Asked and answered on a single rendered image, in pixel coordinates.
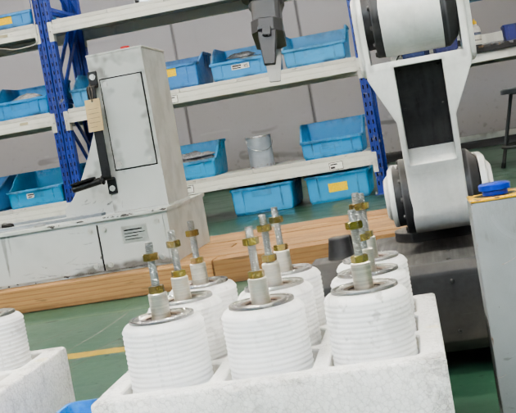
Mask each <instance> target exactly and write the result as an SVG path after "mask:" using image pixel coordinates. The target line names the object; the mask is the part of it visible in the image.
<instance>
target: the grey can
mask: <svg viewBox="0 0 516 413"><path fill-rule="evenodd" d="M271 140H272V138H271V137H270V134H264V135H259V136H255V137H250V138H246V145H247V150H248V155H249V160H250V165H251V170H253V169H259V168H264V167H269V166H275V163H274V154H273V148H272V144H271ZM272 143H273V140H272Z"/></svg>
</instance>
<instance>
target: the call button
mask: <svg viewBox="0 0 516 413"><path fill-rule="evenodd" d="M509 187H510V182H509V181H508V180H501V181H494V182H489V183H484V184H479V185H478V192H482V195H483V196H493V195H499V194H503V193H507V192H508V188H509Z"/></svg>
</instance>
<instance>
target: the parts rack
mask: <svg viewBox="0 0 516 413"><path fill-rule="evenodd" d="M350 1H351V0H346V2H347V8H348V13H349V18H350V23H351V32H352V38H353V43H354V48H355V57H349V58H344V59H340V60H335V61H326V62H322V63H317V64H313V65H308V66H300V67H296V68H291V69H286V70H281V81H280V82H273V83H270V82H269V76H268V73H264V74H258V75H250V76H246V77H242V78H237V79H228V80H224V81H219V82H214V83H209V84H201V85H197V86H192V87H187V88H180V89H175V90H170V94H171V98H172V103H173V108H174V109H175V108H180V107H188V106H192V105H197V104H202V103H207V102H215V101H220V100H224V99H230V98H238V97H242V96H247V95H252V94H257V93H265V92H270V91H274V90H280V89H288V88H293V87H297V86H302V85H307V84H315V83H320V82H325V81H329V80H335V79H343V78H347V77H352V76H357V75H358V76H359V79H360V87H361V92H362V98H363V103H364V112H365V117H366V122H367V127H368V132H369V142H370V147H368V148H366V149H365V150H364V151H363V152H355V153H350V154H345V155H340V156H335V157H325V158H320V159H315V160H310V161H306V159H299V160H294V161H285V162H279V163H275V166H269V167H264V168H259V169H253V170H251V167H250V168H245V169H240V170H231V171H228V172H226V173H223V174H221V175H217V176H213V177H208V178H203V179H194V180H189V181H186V182H187V187H188V195H192V194H197V193H206V192H211V191H216V190H222V189H227V188H236V187H242V186H247V185H252V184H261V183H266V182H272V181H277V180H282V179H291V178H296V177H302V176H307V175H316V174H322V173H327V172H332V171H337V170H346V169H351V168H356V167H361V166H371V165H373V170H374V172H375V176H376V180H377V186H378V193H377V192H375V196H376V195H381V194H384V188H383V181H384V179H385V177H386V176H387V169H388V167H387V158H386V153H385V147H384V142H383V140H384V137H383V136H382V135H383V132H382V127H381V122H380V117H379V112H378V102H377V97H376V93H375V92H374V90H373V88H372V87H371V86H370V84H369V82H368V80H367V79H365V78H364V77H363V76H362V74H361V70H360V62H359V57H358V52H357V47H356V42H355V33H354V28H353V23H352V18H351V7H350ZM31 2H32V6H33V10H34V19H35V24H36V30H37V35H38V40H37V35H36V31H35V27H34V23H33V24H31V25H23V26H19V27H15V28H10V29H3V30H0V48H6V49H17V48H22V49H19V50H5V49H0V57H6V56H11V55H16V54H20V53H24V52H32V51H36V50H38V52H39V56H40V61H41V66H42V70H43V78H44V83H45V88H46V92H47V97H48V105H49V110H50V112H49V113H44V114H40V115H35V116H27V117H22V118H18V119H13V120H5V121H0V140H2V139H6V138H14V137H20V136H25V135H29V134H37V133H42V132H47V131H52V132H53V133H54V136H55V141H56V146H57V154H58V158H59V163H60V167H61V176H62V180H63V185H64V190H65V195H66V201H64V202H55V203H50V204H45V205H40V206H30V207H25V208H20V209H15V210H12V209H10V210H6V211H0V224H3V223H7V224H8V223H16V222H21V221H27V220H36V219H41V218H46V217H51V216H60V215H65V214H66V210H65V209H66V208H67V207H68V206H69V205H70V203H71V202H72V200H73V198H74V196H75V193H73V192H72V190H71V188H72V187H71V186H70V185H71V184H73V183H76V182H79V181H81V179H82V175H81V170H80V165H79V157H78V153H77V148H76V143H75V141H76V142H77V144H78V145H79V148H80V150H81V152H82V153H83V154H84V157H85V159H86V160H88V155H87V153H86V151H85V150H84V147H83V146H82V144H81V142H80V141H79V139H78V137H77V135H76V134H75V132H74V130H73V127H75V126H77V128H78V130H79V132H80V133H81V134H82V136H83V138H84V140H85V142H86V144H87V148H88V153H89V150H90V147H91V143H92V139H93V133H94V132H91V133H89V131H88V121H87V115H86V109H85V106H84V107H76V108H71V109H70V108H69V104H74V102H73V98H67V94H66V88H67V84H68V79H69V75H70V68H71V63H72V66H73V71H74V76H75V80H76V78H77V76H78V75H88V64H87V60H86V57H85V56H87V55H88V43H87V40H91V39H99V38H103V37H108V36H112V35H117V34H124V33H128V32H133V31H137V30H145V29H150V28H154V27H158V26H163V25H170V24H175V23H179V22H184V21H188V20H196V19H200V18H205V17H209V16H217V15H221V14H225V13H230V12H234V11H242V10H246V9H248V5H245V4H243V3H242V0H240V1H239V0H150V1H146V2H138V3H134V4H129V5H125V6H121V7H113V8H109V9H105V10H100V11H93V12H89V13H84V14H81V10H80V6H79V0H60V2H61V8H62V11H61V10H57V9H55V8H51V5H50V0H31ZM53 16H55V17H59V18H60V19H55V20H53V18H52V17H53ZM37 41H38V43H37ZM35 43H37V44H35ZM33 44H35V45H34V46H31V47H27V46H29V45H33ZM67 44H68V45H69V49H70V55H69V60H68V64H67V68H66V76H65V81H64V76H63V72H62V67H63V63H64V59H65V54H66V47H67ZM61 45H63V49H62V53H61V58H60V54H59V49H58V46H61ZM23 47H27V48H23ZM81 125H83V126H84V130H82V128H81Z"/></svg>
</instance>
